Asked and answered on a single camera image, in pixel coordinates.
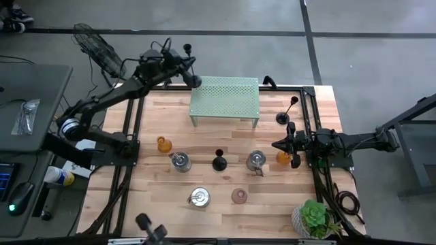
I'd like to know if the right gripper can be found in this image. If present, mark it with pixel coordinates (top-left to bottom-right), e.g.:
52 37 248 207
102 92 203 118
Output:
271 121 320 169

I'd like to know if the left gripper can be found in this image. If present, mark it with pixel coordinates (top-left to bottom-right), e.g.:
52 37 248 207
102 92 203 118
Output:
137 49 197 82

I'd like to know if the amber glass candle holder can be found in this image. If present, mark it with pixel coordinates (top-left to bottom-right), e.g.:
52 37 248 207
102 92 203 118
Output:
275 150 293 167
156 135 173 154

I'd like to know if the tin candle with orange label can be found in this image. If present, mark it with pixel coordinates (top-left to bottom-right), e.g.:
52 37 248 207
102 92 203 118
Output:
245 150 270 177

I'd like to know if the pink glass candle holder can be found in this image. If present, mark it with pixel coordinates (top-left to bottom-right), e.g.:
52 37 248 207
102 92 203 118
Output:
231 188 249 205

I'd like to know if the short black candlestick holder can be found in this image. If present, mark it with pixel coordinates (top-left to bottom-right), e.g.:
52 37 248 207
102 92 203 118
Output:
211 148 228 172

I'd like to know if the plain silver tin candle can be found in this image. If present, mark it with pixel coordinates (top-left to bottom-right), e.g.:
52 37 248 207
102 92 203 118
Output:
169 151 192 174

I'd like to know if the tin candle with cream tag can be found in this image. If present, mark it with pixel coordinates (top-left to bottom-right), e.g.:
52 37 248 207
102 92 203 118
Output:
186 186 211 209

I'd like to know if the green perforated metal shelf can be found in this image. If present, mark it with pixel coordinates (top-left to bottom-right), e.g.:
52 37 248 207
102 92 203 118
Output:
189 76 261 129

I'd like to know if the succulent plant in white pot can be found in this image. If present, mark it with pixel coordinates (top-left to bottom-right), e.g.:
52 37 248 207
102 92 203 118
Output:
291 199 343 240

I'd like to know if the white paper sheet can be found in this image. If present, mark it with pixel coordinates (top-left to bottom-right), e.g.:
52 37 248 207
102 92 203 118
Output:
75 138 97 151
63 159 93 180

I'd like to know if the grey side desk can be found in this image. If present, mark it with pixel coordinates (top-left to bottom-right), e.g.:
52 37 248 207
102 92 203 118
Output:
0 63 74 239

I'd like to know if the clear plastic bag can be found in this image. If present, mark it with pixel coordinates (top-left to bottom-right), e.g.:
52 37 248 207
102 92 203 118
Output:
11 98 41 136

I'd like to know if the white wipes canister yellow lid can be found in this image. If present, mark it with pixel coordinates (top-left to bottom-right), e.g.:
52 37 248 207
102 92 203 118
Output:
43 165 76 187

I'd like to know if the black computer mouse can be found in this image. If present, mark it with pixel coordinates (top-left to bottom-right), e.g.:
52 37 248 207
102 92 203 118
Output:
7 182 35 217

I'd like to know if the tablet with blue screen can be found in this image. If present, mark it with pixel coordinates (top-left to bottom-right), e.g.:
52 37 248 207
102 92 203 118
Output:
0 162 18 201

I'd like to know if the coiled dark cable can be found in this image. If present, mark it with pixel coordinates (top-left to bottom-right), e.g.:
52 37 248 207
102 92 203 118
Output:
333 183 366 225

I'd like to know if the black wire floor fan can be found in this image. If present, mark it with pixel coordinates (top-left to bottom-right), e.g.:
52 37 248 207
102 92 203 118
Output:
71 22 127 88

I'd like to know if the dark metal stand frame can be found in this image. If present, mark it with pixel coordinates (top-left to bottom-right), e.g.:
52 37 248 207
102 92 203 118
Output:
374 93 436 200

